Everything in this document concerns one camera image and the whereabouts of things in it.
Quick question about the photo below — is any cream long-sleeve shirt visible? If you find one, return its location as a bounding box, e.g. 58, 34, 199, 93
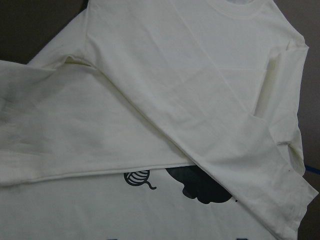
0, 0, 318, 240

